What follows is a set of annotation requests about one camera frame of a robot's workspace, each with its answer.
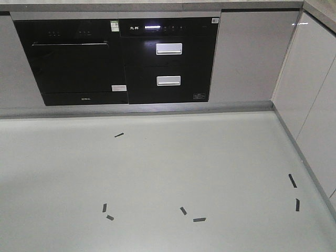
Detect black disinfection cabinet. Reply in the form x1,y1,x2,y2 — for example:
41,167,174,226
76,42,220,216
119,17,219,104

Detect black built-in dishwasher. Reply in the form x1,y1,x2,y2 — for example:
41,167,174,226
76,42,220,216
14,19,128,106

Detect grey cabinet door panel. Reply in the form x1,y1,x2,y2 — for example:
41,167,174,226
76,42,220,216
209,11,299,102

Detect white side cabinet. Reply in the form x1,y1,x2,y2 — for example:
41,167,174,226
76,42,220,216
272,12,336,202

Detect lower silver drawer handle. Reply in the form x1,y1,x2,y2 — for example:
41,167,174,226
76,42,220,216
156,76,181,87

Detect silver drawer handle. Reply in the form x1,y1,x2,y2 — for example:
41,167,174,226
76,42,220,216
156,76,181,87
156,43,183,55

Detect upper silver drawer handle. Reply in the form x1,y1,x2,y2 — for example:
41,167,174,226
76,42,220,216
156,43,183,55

